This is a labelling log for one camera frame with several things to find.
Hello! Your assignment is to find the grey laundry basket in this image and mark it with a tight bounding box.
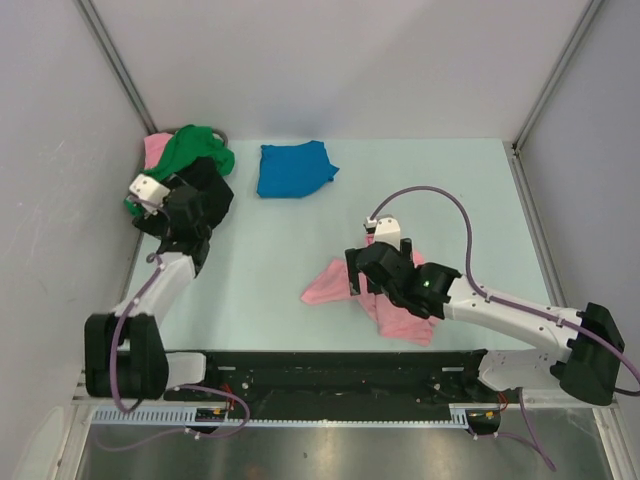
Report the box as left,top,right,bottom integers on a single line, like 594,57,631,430
212,128,229,147

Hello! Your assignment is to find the purple cable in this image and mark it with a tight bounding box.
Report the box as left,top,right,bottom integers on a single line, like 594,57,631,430
94,197,251,454
367,183,640,471

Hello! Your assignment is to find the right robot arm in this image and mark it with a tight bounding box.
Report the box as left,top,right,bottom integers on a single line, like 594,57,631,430
345,239,625,406

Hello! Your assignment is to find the black t-shirt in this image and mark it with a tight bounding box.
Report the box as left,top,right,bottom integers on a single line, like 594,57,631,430
171,157,234,230

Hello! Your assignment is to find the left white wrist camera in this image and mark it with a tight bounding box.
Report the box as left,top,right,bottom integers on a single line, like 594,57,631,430
129,174,170,215

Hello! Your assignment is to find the right aluminium corner post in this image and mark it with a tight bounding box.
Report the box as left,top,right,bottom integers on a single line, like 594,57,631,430
510,0,606,152

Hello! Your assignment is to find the pink t-shirt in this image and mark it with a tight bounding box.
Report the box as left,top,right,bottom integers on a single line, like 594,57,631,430
143,132,173,170
300,258,440,347

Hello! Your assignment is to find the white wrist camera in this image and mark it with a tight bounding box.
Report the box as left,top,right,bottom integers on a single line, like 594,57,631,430
364,215,401,250
129,174,170,215

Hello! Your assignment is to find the green t-shirt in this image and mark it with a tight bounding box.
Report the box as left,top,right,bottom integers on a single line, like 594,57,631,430
141,125,235,189

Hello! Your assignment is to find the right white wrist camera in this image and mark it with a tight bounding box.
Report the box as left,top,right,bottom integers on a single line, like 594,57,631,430
364,215,401,250

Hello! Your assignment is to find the folded blue t-shirt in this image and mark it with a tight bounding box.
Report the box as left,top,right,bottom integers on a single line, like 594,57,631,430
256,140,339,199

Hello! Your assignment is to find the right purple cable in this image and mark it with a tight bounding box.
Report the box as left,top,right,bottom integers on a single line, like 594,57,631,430
367,183,640,471

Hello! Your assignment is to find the white slotted cable duct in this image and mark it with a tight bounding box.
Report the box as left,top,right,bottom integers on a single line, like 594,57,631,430
92,402,501,429

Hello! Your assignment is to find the aluminium corner post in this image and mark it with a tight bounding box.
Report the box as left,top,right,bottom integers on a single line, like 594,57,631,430
73,0,158,134
510,0,606,152

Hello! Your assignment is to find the left aluminium corner post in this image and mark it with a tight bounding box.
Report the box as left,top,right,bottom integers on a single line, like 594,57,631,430
73,0,158,134

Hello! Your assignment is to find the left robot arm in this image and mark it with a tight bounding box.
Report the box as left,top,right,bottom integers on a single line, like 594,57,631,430
84,186,221,413

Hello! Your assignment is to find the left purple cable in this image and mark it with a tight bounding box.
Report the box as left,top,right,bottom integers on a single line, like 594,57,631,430
94,197,251,454

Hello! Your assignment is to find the aluminium frame rail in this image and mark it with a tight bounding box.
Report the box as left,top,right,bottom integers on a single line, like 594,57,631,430
72,384,600,409

